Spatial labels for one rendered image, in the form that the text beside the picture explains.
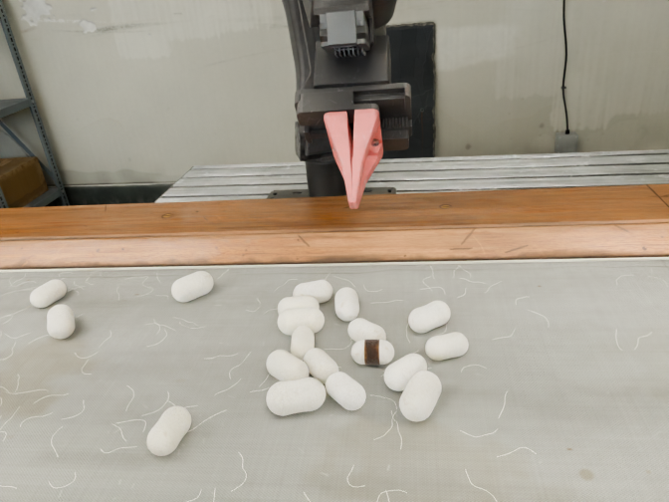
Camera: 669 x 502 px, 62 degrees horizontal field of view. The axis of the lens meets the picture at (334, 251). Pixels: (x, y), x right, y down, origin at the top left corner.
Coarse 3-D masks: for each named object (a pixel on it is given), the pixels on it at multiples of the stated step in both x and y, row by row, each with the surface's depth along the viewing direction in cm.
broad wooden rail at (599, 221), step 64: (448, 192) 60; (512, 192) 59; (576, 192) 58; (640, 192) 56; (0, 256) 59; (64, 256) 58; (128, 256) 57; (192, 256) 56; (256, 256) 55; (320, 256) 54; (384, 256) 53; (448, 256) 52; (512, 256) 51; (576, 256) 51; (640, 256) 50
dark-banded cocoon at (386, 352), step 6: (360, 342) 40; (384, 342) 39; (354, 348) 40; (360, 348) 39; (384, 348) 39; (390, 348) 39; (354, 354) 39; (360, 354) 39; (384, 354) 39; (390, 354) 39; (354, 360) 40; (360, 360) 39; (384, 360) 39; (390, 360) 39
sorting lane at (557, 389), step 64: (0, 320) 50; (128, 320) 48; (192, 320) 47; (256, 320) 46; (384, 320) 45; (512, 320) 43; (576, 320) 43; (640, 320) 42; (0, 384) 42; (64, 384) 41; (128, 384) 40; (192, 384) 40; (256, 384) 39; (384, 384) 38; (448, 384) 38; (512, 384) 37; (576, 384) 36; (640, 384) 36; (0, 448) 36; (64, 448) 35; (128, 448) 35; (192, 448) 34; (256, 448) 34; (320, 448) 34; (384, 448) 33; (448, 448) 33; (512, 448) 32; (576, 448) 32; (640, 448) 32
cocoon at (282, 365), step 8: (280, 352) 39; (288, 352) 39; (272, 360) 39; (280, 360) 38; (288, 360) 38; (296, 360) 38; (272, 368) 39; (280, 368) 38; (288, 368) 38; (296, 368) 38; (304, 368) 38; (280, 376) 38; (288, 376) 37; (296, 376) 37; (304, 376) 38
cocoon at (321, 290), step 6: (312, 282) 47; (318, 282) 47; (324, 282) 47; (300, 288) 47; (306, 288) 47; (312, 288) 47; (318, 288) 47; (324, 288) 47; (330, 288) 47; (294, 294) 47; (300, 294) 46; (306, 294) 46; (312, 294) 47; (318, 294) 47; (324, 294) 47; (330, 294) 47; (318, 300) 47; (324, 300) 47
